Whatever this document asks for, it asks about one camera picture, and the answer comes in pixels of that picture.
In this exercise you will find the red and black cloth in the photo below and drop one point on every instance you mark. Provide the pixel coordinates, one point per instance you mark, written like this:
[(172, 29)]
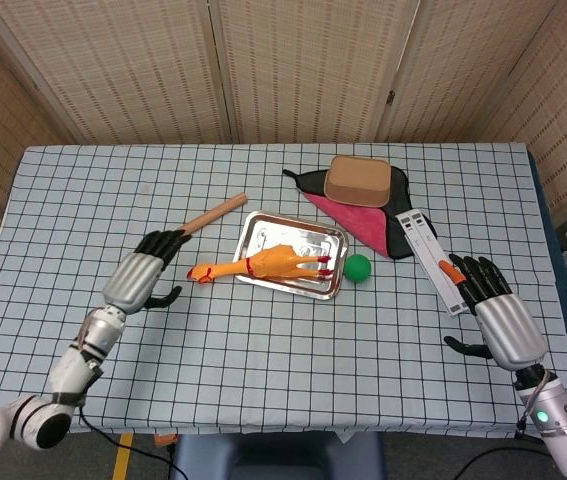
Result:
[(363, 225)]

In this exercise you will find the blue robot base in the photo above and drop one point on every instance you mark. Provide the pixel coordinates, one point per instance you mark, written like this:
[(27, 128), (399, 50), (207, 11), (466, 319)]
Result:
[(273, 457)]

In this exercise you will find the woven folding screen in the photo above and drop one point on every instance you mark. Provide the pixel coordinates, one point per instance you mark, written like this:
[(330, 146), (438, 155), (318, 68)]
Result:
[(313, 70)]

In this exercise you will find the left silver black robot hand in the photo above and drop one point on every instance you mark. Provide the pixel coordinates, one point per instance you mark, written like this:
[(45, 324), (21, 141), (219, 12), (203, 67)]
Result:
[(130, 280)]

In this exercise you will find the white flat strip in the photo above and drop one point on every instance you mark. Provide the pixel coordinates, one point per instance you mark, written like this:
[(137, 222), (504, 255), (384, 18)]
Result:
[(425, 232), (425, 260)]

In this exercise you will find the brown rectangular box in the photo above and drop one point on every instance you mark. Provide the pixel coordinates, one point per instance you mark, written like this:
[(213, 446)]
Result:
[(358, 182)]

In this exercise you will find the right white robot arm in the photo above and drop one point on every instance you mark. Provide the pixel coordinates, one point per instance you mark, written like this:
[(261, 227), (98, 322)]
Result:
[(558, 425)]

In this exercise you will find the wooden round stick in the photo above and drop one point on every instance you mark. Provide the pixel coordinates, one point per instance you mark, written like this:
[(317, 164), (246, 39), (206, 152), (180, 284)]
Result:
[(215, 212)]

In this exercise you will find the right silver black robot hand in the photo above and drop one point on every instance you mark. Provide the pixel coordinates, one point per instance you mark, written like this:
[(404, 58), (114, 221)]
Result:
[(508, 330)]

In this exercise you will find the yellow rubber chicken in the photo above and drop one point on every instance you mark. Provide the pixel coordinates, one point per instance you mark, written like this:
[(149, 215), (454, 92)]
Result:
[(273, 262)]

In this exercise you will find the green ball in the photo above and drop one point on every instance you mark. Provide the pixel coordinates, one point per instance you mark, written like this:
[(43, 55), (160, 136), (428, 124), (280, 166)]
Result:
[(358, 268)]

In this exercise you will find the rectangular stainless steel tray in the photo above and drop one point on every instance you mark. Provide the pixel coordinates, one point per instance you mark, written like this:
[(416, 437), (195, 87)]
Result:
[(283, 232)]

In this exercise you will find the blue checkered tablecloth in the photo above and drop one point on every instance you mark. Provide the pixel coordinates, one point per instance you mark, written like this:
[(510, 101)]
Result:
[(313, 360)]

